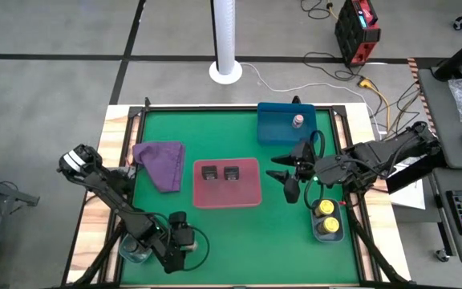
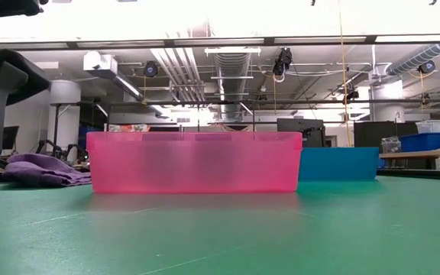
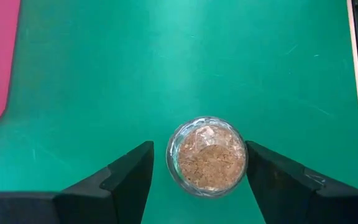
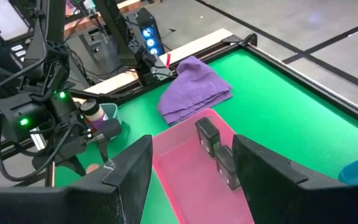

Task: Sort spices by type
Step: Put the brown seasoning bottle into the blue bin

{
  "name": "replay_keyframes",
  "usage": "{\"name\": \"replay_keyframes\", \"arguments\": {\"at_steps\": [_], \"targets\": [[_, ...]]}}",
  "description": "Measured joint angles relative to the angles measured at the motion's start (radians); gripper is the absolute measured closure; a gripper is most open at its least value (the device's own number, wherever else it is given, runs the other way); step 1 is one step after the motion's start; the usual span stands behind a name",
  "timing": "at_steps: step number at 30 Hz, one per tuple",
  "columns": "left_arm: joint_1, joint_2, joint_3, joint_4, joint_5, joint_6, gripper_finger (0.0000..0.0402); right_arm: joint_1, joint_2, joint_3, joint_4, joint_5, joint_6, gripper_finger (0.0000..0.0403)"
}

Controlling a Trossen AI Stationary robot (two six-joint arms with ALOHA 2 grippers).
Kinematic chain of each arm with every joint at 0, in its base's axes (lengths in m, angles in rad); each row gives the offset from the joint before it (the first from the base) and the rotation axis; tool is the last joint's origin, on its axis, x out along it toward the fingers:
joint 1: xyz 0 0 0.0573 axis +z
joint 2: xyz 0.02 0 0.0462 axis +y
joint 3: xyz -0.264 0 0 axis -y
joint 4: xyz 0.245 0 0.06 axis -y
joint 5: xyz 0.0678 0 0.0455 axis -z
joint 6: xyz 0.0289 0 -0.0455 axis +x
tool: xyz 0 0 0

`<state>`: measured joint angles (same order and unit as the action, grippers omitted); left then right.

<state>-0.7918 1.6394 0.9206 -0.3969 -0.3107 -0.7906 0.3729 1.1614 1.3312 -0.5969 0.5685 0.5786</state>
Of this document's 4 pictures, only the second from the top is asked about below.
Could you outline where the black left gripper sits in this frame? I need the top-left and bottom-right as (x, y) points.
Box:
(0, 49), (51, 157)

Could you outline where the black computer monitor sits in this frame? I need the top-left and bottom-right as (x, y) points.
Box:
(2, 125), (20, 150)

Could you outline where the white round pillar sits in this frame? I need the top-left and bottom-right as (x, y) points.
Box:
(47, 79), (83, 156)
(370, 78), (406, 123)

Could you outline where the purple folded cloth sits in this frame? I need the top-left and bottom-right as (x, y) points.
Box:
(2, 152), (92, 188)

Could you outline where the white ceiling unit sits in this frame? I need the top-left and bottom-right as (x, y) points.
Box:
(82, 50), (118, 73)

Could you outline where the colourful printed package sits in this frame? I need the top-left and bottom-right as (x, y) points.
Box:
(108, 123), (151, 133)

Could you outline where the green table mat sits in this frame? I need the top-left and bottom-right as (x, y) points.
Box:
(0, 175), (440, 275)

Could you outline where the pink translucent plastic bin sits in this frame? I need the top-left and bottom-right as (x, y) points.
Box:
(86, 131), (303, 194)

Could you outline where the black hanging ceiling device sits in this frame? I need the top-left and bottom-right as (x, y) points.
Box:
(272, 47), (293, 83)

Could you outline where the black equipment box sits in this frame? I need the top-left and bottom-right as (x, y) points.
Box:
(276, 118), (326, 148)

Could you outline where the black horizontal beam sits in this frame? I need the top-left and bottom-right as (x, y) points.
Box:
(50, 98), (440, 108)

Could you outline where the large blue plastic bin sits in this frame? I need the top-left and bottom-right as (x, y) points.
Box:
(298, 147), (380, 181)

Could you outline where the black cabinet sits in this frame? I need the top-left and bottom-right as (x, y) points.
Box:
(353, 121), (419, 148)

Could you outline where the crumpled clear bag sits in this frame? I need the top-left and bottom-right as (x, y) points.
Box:
(380, 135), (402, 154)

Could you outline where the wooden background table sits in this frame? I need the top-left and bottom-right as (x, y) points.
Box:
(379, 148), (440, 160)

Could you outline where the blue storage tub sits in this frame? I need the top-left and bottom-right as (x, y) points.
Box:
(398, 131), (440, 153)

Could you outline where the clear storage tub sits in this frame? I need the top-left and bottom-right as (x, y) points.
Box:
(416, 119), (440, 134)

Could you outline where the black hanging cable reel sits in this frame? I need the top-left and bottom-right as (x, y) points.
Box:
(143, 60), (159, 78)
(418, 60), (436, 75)

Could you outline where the silver ribbed ventilation duct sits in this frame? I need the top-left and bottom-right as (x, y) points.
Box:
(214, 51), (252, 120)

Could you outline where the yellow hanging cable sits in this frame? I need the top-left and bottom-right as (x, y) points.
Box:
(337, 0), (353, 148)

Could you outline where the black overhead frame bar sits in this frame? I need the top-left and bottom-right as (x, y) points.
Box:
(0, 34), (440, 52)

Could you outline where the silver spiral ceiling duct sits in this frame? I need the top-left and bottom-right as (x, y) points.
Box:
(386, 23), (440, 76)

